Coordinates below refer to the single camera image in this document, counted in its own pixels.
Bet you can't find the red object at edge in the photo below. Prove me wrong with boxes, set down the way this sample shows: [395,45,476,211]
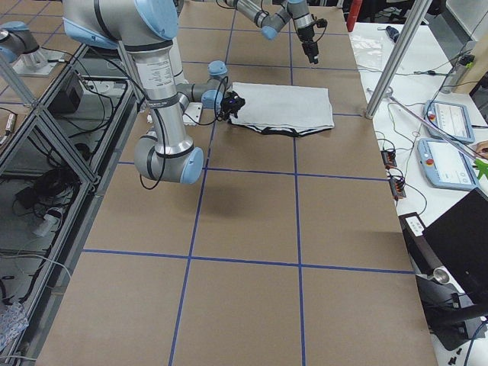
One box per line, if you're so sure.
[346,0,362,32]

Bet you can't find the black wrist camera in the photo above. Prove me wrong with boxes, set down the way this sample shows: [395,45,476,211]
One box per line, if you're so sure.
[219,91,246,120]
[311,18,328,30]

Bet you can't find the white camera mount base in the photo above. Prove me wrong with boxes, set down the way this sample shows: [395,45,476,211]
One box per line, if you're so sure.
[146,101,205,127]

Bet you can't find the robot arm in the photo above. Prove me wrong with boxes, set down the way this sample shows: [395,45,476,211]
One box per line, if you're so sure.
[217,0,327,65]
[63,1,229,184]

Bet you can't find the far blue teach pendant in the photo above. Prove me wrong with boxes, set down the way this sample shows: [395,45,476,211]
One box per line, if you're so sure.
[423,100,475,143]

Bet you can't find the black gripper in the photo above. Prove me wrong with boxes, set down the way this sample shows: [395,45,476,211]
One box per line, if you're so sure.
[297,25,319,64]

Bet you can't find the grey cartoon print t-shirt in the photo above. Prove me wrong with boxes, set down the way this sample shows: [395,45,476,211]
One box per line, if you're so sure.
[230,82,335,137]

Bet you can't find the black laptop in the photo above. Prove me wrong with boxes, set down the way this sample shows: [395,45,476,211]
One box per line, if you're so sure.
[423,188,487,303]

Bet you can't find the aluminium frame post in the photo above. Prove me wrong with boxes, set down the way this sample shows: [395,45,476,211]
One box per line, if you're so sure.
[364,0,432,119]

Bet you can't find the clear plastic bag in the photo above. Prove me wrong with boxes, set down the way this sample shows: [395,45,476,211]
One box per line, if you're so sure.
[349,33,394,71]

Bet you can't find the near blue teach pendant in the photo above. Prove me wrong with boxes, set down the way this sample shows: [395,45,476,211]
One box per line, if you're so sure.
[417,138,480,191]

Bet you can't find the person's hand on pendant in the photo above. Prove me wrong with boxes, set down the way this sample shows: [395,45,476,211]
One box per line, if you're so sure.
[475,140,488,159]

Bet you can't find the blue teach pendant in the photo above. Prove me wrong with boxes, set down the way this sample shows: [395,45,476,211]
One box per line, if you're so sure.
[423,100,475,143]
[417,138,480,191]

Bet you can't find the metal reacher grabber tool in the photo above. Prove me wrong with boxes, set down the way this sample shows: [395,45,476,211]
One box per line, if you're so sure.
[383,87,487,179]

